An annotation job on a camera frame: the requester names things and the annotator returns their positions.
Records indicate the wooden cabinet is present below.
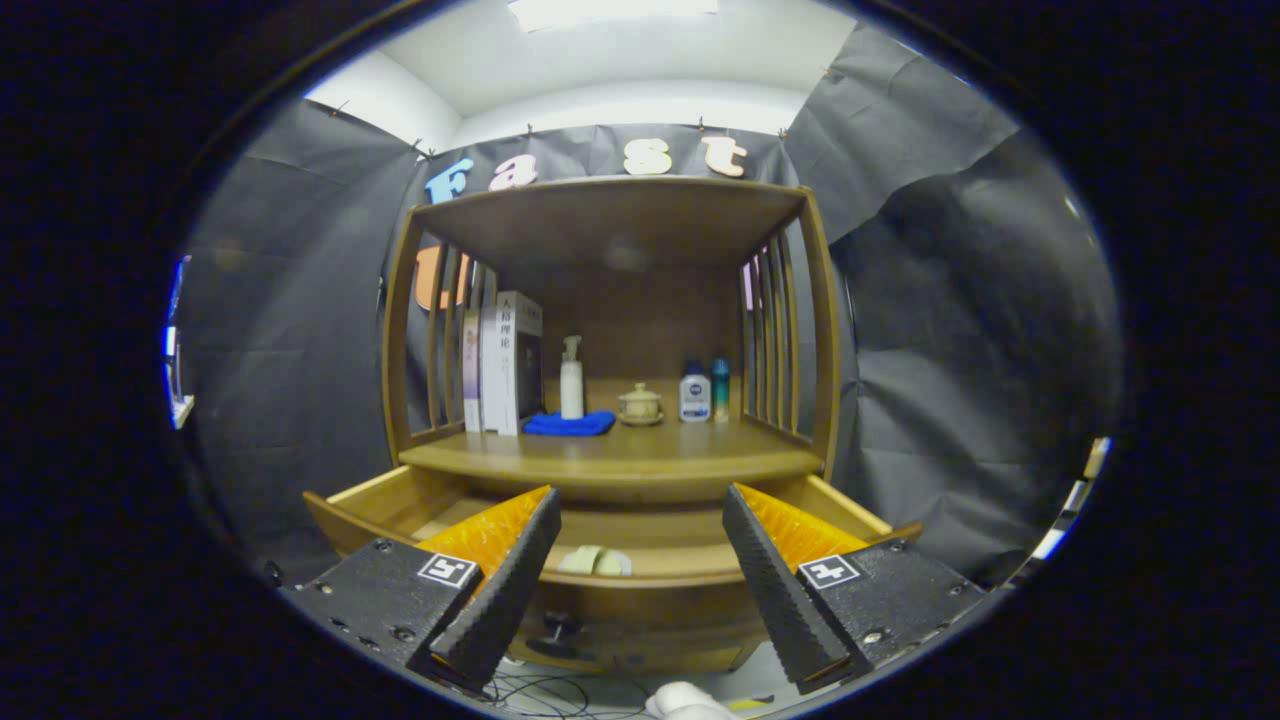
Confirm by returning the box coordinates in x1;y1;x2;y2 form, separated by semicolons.
380;175;843;676

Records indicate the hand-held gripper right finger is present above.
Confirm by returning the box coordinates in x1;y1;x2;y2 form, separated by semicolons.
722;483;991;695

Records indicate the white pump bottle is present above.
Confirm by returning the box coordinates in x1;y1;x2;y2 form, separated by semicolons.
559;335;586;421

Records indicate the thin purple book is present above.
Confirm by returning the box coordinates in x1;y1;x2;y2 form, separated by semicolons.
462;308;483;433

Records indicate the wooden countertop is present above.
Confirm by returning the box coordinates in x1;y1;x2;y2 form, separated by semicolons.
398;415;827;503

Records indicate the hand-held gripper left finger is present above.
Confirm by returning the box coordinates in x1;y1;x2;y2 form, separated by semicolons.
280;485;563;693

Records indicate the black cable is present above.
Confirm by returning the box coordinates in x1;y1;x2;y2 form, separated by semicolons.
490;668;651;719

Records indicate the pale green scrub brush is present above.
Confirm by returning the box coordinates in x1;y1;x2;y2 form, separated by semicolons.
558;545;634;579

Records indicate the beige lidded teacup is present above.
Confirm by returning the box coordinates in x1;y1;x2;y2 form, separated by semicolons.
617;383;665;428

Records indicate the white lotion bottle blue cap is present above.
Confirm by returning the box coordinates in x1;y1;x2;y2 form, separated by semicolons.
678;362;712;424

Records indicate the blue folded cloth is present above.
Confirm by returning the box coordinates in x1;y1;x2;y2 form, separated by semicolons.
522;410;617;438

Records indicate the thin white book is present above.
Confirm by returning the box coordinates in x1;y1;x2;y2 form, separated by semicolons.
480;298;501;433

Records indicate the thick white portrait book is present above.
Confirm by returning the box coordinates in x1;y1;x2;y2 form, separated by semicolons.
495;290;545;437

